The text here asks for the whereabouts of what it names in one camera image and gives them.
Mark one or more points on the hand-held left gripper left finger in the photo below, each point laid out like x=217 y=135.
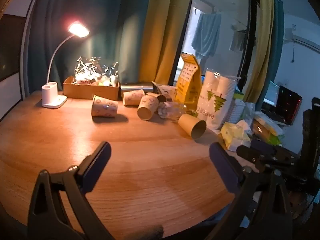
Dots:
x=98 y=158

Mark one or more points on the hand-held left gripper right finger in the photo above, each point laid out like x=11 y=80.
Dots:
x=222 y=161

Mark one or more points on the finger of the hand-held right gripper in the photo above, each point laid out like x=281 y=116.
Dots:
x=252 y=155
x=262 y=146

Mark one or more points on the printed brown paper cup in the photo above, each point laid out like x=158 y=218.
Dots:
x=105 y=107
x=191 y=126
x=160 y=97
x=148 y=106
x=132 y=98

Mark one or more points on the yellow green package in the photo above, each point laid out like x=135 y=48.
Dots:
x=266 y=127

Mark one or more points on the yellow tissue pack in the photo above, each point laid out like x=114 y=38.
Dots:
x=235 y=133

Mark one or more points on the stack of white containers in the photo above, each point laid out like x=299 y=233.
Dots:
x=237 y=111

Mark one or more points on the black computer case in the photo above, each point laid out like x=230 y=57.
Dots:
x=288 y=105

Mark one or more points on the computer monitor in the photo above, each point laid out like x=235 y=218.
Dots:
x=272 y=93

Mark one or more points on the clear bag of paper cups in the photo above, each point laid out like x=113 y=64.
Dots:
x=216 y=100

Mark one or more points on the brown cardboard box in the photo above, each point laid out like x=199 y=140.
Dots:
x=87 y=91

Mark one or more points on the crumpled clear plastic wrap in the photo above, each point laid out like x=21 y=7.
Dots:
x=172 y=111

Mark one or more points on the silver metal flask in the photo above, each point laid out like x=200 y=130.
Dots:
x=133 y=87

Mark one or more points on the white desk lamp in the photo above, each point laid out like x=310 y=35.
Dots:
x=51 y=92

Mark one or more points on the yellow paper bag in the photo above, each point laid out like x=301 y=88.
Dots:
x=188 y=80

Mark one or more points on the shiny clear snack bag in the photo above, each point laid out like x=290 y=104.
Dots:
x=87 y=67

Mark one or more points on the white air conditioner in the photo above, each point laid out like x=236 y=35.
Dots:
x=303 y=40

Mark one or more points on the yellow curtain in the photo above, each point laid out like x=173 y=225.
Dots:
x=165 y=30
x=262 y=42

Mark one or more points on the hanging grey cloth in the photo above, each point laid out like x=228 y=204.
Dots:
x=237 y=41

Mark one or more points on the dark green curtain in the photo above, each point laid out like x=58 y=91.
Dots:
x=278 y=35
x=105 y=17

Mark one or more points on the hanging blue towel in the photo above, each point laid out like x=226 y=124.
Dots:
x=206 y=35

